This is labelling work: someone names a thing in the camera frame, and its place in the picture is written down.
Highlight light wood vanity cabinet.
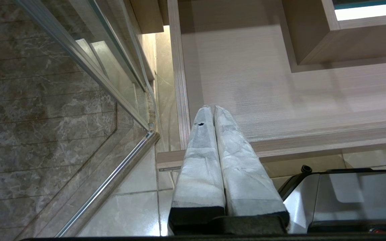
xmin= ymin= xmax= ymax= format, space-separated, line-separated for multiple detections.
xmin=130 ymin=0 xmax=386 ymax=169

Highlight light wood drawer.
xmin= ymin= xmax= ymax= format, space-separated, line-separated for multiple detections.
xmin=282 ymin=0 xmax=386 ymax=73

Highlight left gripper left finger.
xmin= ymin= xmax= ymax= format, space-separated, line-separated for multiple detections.
xmin=168 ymin=105 xmax=226 ymax=235

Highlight silver shower floor rail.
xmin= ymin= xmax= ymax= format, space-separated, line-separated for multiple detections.
xmin=55 ymin=131 xmax=160 ymax=238

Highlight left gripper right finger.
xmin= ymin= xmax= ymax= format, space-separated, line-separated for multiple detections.
xmin=214 ymin=105 xmax=290 ymax=234

